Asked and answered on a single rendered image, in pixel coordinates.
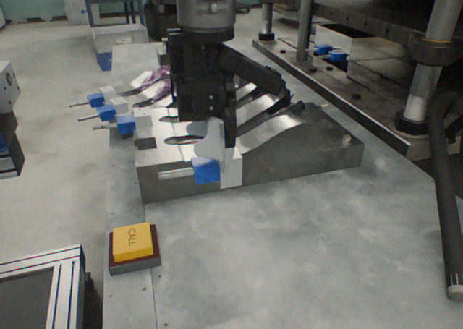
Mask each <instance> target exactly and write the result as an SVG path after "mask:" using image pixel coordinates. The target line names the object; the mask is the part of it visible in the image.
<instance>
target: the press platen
mask: <svg viewBox="0 0 463 329"><path fill-rule="evenodd" d="M259 2H260V3H262V4H284V5H287V6H289V7H293V8H295V9H299V10H300V8H301V0H259ZM434 2H435V0H315V1H314V5H313V14H314V15H317V16H319V17H323V18H326V19H328V20H332V21H334V22H337V23H340V24H343V25H346V26H349V27H353V28H355V29H358V30H361V31H364V32H366V33H370V34H372V35H376V36H378V37H381V38H384V39H386V40H390V41H393V42H395V43H399V44H402V45H404V46H408V49H409V53H410V56H411V58H412V60H413V61H416V62H417V63H418V64H421V65H423V66H427V67H444V66H448V65H450V64H452V63H454V62H455V61H456V60H458V59H460V58H462V57H463V4H462V8H461V10H460V13H459V16H458V20H457V23H456V27H455V29H454V33H453V35H452V38H451V40H450V41H447V40H433V39H429V38H426V37H425V34H426V32H427V29H428V24H429V21H430V17H431V14H432V11H433V5H434Z"/></svg>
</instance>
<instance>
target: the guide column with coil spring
mask: <svg viewBox="0 0 463 329"><path fill-rule="evenodd" d="M314 1H315V0H301V8H300V23H299V30H298V37H297V51H296V59H295V60H296V61H307V56H308V52H305V49H306V48H309V43H310V32H311V26H312V19H313V5H314Z"/></svg>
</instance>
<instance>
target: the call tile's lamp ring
mask: <svg viewBox="0 0 463 329"><path fill-rule="evenodd" d="M150 227H152V232H153V243H154V250H155V254H154V255H149V256H146V257H139V258H135V259H132V260H125V261H122V262H116V263H114V233H113V232H110V233H109V268H110V267H114V266H117V265H126V264H130V263H134V262H140V261H143V260H150V259H153V258H157V257H160V254H159V248H158V239H157V233H156V225H155V224H150Z"/></svg>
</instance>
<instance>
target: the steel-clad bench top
mask: <svg viewBox="0 0 463 329"><path fill-rule="evenodd" d="M222 43H224V44H226V45H228V46H229V47H231V48H233V49H234V50H236V51H238V52H240V53H241V54H244V55H245V56H247V57H249V58H251V59H252V60H254V61H256V62H257V63H259V64H262V65H264V66H266V65H267V66H269V67H271V68H274V69H276V70H277V71H278V72H279V73H280V74H281V78H282V79H283V80H284V81H285V82H286V88H287V90H290V96H292V95H293V94H294V96H293V97H292V99H291V101H290V102H293V103H297V102H298V101H302V102H303V103H307V102H312V103H313V104H315V105H316V106H323V105H328V106H327V107H324V108H321V109H322V110H323V111H325V112H326V113H327V114H328V115H329V116H331V117H332V118H333V119H335V120H336V121H337V122H338V123H340V124H341V125H342V126H343V127H345V128H346V129H347V130H349V131H350V132H351V133H352V134H353V135H355V136H356V137H357V138H359V140H360V141H362V142H363V143H365V147H364V150H363V154H362V160H361V163H360V166H358V167H354V168H346V169H342V170H338V171H329V172H325V173H321V174H313V175H309V176H301V177H297V178H292V179H285V180H281V181H273V182H269V183H264V184H256V185H252V186H248V187H240V188H235V189H228V190H223V191H219V192H211V193H207V194H202V195H195V196H190V197H183V198H178V199H174V200H167V201H162V202H155V203H150V204H143V202H142V198H141V194H140V186H139V181H138V177H137V169H136V162H135V144H134V139H133V137H129V138H126V139H123V140H122V139H121V137H120V136H119V135H118V134H117V133H116V131H115V130H114V128H112V129H109V152H108V172H107V191H106V197H107V210H106V248H105V266H104V286H103V323H102V329H157V327H158V329H463V302H459V301H456V300H452V299H450V298H449V295H448V290H447V285H446V274H445V269H444V257H443V246H442V240H441V230H440V224H439V218H438V207H437V201H436V190H435V184H434V179H433V178H431V176H429V175H428V174H427V173H425V172H424V171H423V170H421V169H420V168H418V167H417V166H416V165H415V164H413V163H411V162H410V161H408V160H407V159H406V158H405V157H403V156H402V155H401V154H400V153H398V152H397V151H395V149H393V148H392V147H390V146H389V145H387V144H386V143H385V142H383V141H382V140H380V139H379V138H378V137H376V136H375V135H374V134H372V133H371V132H369V131H368V130H366V128H364V127H363V126H361V125H360V124H358V123H357V122H356V121H355V120H354V119H352V118H351V117H350V116H348V115H346V114H345V113H344V112H343V111H340V110H339V109H338V108H336V107H335V106H333V105H332V104H330V103H329V102H328V101H326V100H325V99H324V98H322V97H321V96H319V95H318V94H317V93H315V92H314V91H313V90H311V89H310V88H309V87H307V86H306V85H304V84H303V83H301V82H300V81H299V80H297V79H296V78H295V77H293V76H292V75H290V74H289V73H288V72H286V71H285V70H284V69H282V68H281V67H280V66H279V65H278V64H276V63H275V62H273V61H272V60H270V59H269V58H268V57H267V56H265V55H264V54H262V53H261V52H259V51H258V50H257V49H256V48H254V47H252V46H251V45H250V44H249V43H247V42H246V41H244V40H243V39H241V38H240V37H234V39H232V40H229V41H226V42H222ZM157 45H163V43H162V42H155V43H133V44H127V45H122V46H113V58H112V77H111V87H118V86H122V85H127V84H129V83H131V82H132V81H134V80H136V79H137V78H138V77H139V76H140V75H142V74H143V73H144V72H146V71H147V70H149V69H150V68H153V67H159V63H158V57H157V50H156V46H157ZM127 56H128V57H127ZM128 62H129V63H128ZM129 76H130V77H129ZM144 208H145V211H144ZM145 222H149V223H150V224H156V228H157V234H158V243H159V249H160V254H161V264H162V265H161V266H158V267H154V268H151V272H150V268H148V269H144V270H135V271H131V272H128V273H122V274H119V275H113V276H111V275H110V272H109V233H110V232H113V228H119V227H122V226H130V225H134V224H139V223H145ZM151 274H152V278H151ZM152 281H153V285H152ZM153 295H154V298H153ZM154 301H155V305H154ZM155 308H156V312H155ZM156 321H157V324H156Z"/></svg>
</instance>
